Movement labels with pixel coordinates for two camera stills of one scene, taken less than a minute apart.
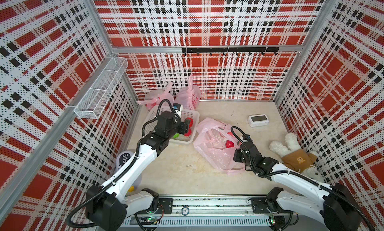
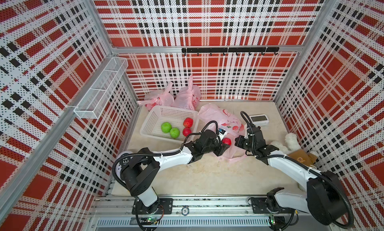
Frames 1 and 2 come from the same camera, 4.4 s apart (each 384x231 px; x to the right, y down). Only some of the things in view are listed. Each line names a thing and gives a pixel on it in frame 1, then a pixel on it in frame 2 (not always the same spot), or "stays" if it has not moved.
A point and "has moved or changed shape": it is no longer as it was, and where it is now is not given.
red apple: x=191 y=122 stays
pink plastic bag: x=188 y=96 stays
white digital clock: x=257 y=120 stays
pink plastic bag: x=215 y=144 has moved or changed shape
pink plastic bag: x=154 y=98 stays
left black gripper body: x=180 y=128 -> x=218 y=150
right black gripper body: x=239 y=158 -> x=242 y=143
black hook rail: x=230 y=49 stays
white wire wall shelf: x=93 y=102 stays
